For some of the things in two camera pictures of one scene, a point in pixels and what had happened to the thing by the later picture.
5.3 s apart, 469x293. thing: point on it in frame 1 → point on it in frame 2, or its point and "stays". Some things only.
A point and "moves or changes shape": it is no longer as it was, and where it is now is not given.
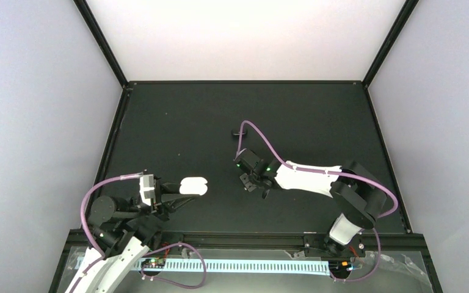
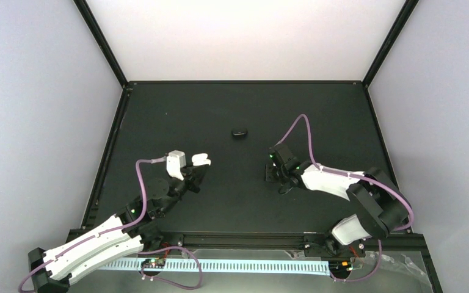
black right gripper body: [249, 185] → [276, 177]
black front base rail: [251, 240] stays
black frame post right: [403, 15] stays
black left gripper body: [159, 211] → [189, 175]
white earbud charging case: [193, 185] moves or changes shape
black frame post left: [86, 11] stays
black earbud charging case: [236, 133] stays
